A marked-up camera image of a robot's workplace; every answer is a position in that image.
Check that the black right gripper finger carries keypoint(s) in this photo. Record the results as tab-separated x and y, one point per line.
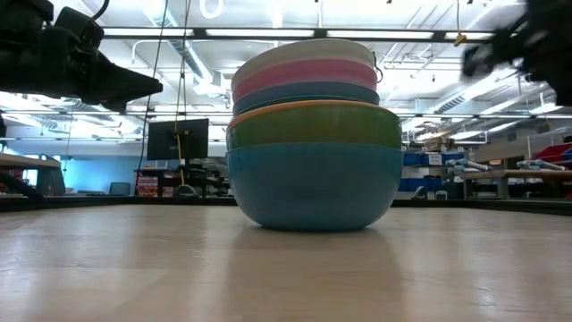
491	53

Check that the light pink plastic bowl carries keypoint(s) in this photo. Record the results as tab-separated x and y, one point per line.
308	71

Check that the orange plastic bowl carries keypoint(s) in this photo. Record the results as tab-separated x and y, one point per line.
304	103

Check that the pale blue plastic bowl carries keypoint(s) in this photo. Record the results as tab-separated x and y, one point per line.
304	49

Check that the dark teal plastic bowl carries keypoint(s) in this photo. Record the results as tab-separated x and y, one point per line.
308	90

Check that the large green plastic bowl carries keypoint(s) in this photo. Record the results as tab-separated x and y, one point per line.
313	127

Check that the large blue plastic bowl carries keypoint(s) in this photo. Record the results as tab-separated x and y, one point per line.
313	188

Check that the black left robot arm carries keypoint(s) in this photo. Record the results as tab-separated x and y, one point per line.
22	11

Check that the red boxes stack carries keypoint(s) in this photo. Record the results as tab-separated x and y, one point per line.
144	185

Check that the shelf with blue bins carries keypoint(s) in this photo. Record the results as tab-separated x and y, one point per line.
424	183

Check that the yellow hanging connector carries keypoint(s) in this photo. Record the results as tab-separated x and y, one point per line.
459	40

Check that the black monitor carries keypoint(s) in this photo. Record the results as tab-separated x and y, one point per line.
178	139

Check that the wooden table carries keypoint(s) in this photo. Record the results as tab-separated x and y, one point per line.
27	161

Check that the brown cardboard box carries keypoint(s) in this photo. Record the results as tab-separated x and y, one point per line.
438	143

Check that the dark dome-shaped object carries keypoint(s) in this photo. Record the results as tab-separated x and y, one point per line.
185	192

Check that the red storage bin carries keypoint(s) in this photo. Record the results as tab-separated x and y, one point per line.
556	153

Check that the pale blue roll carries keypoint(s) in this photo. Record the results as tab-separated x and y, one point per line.
538	164
469	164

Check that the grey cart with wooden top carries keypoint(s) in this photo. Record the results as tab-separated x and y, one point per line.
514	174

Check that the black overhead light beam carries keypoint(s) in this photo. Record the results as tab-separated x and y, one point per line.
320	33

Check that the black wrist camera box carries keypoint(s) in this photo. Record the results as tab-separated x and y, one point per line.
78	27

